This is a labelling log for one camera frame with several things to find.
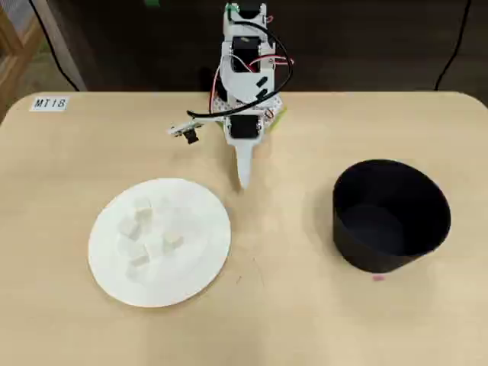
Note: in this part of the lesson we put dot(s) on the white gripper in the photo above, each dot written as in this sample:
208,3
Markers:
244,129

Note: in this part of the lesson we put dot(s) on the white cube block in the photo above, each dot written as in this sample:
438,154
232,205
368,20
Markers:
172,241
142,256
143,210
131,229

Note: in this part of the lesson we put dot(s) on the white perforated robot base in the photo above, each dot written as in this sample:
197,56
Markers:
273,104

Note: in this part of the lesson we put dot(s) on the white paper plate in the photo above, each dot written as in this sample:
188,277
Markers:
190,274

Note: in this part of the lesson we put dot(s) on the black pot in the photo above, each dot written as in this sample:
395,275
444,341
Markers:
381,259

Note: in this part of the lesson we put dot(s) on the small pink sticker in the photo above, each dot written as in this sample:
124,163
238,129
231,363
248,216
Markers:
378,278

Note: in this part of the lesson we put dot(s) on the small green object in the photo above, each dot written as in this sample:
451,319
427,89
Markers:
152,3

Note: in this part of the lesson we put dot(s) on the white MT18 label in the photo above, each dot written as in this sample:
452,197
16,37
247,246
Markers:
49,103

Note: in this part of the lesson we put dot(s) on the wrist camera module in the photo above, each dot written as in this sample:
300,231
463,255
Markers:
186,129

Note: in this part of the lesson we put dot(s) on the grey slanted post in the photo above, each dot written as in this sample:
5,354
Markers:
65,57

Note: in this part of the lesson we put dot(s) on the wooden frame partition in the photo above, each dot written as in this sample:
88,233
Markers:
15,42

